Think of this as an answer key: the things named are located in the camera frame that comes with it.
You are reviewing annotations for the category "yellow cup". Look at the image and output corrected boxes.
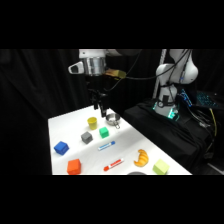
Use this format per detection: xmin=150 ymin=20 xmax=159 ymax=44
xmin=87 ymin=116 xmax=98 ymax=131

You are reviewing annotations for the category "blue pen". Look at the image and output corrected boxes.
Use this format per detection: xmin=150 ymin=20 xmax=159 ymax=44
xmin=97 ymin=140 xmax=116 ymax=152

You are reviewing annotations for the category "orange cube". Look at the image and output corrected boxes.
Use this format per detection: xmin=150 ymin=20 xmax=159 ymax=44
xmin=66 ymin=158 xmax=82 ymax=176

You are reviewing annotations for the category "blue lit keyboard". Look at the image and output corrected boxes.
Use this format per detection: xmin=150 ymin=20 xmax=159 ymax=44
xmin=195 ymin=91 xmax=222 ymax=110

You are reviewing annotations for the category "black draped robot stand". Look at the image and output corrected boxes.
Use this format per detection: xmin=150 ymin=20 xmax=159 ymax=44
xmin=122 ymin=99 xmax=216 ymax=175

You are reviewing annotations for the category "red pen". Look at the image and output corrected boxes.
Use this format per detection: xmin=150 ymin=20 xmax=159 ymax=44
xmin=103 ymin=157 xmax=125 ymax=172

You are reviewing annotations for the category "yellow wrist mount block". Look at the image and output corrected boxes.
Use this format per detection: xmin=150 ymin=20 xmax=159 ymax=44
xmin=105 ymin=68 xmax=127 ymax=80

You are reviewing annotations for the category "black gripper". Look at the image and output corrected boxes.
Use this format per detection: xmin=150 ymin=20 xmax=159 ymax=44
xmin=85 ymin=74 xmax=109 ymax=119

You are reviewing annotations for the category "blue cube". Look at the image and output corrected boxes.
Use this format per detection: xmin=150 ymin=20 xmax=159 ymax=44
xmin=53 ymin=140 xmax=70 ymax=156

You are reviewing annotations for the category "yellow cable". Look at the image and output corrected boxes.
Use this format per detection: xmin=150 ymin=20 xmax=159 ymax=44
xmin=209 ymin=107 xmax=219 ymax=138

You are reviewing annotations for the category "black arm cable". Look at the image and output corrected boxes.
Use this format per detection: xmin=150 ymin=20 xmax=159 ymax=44
xmin=108 ymin=49 xmax=193 ymax=92

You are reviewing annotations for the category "blue cable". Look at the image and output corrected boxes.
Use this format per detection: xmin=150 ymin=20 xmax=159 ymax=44
xmin=179 ymin=88 xmax=194 ymax=108

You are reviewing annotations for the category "orange toy croissant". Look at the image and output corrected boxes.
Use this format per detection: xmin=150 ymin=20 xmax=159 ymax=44
xmin=133 ymin=148 xmax=150 ymax=168

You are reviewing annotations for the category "light green cube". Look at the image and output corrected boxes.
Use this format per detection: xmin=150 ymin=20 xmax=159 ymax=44
xmin=152 ymin=158 xmax=170 ymax=176

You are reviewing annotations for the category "green lit base plate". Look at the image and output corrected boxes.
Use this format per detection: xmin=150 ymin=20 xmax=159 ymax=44
xmin=152 ymin=100 xmax=181 ymax=122

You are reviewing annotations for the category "black curtain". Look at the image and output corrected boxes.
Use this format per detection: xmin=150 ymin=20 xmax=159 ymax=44
xmin=0 ymin=49 xmax=224 ymax=176

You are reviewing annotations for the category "small silver pot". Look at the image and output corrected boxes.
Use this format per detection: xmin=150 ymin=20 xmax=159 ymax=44
xmin=105 ymin=112 xmax=122 ymax=130

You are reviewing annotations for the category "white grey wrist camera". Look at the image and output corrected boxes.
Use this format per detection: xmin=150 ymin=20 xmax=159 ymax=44
xmin=68 ymin=61 xmax=85 ymax=75

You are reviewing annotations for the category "grey cube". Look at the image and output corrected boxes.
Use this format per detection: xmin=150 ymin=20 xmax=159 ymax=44
xmin=80 ymin=131 xmax=93 ymax=145

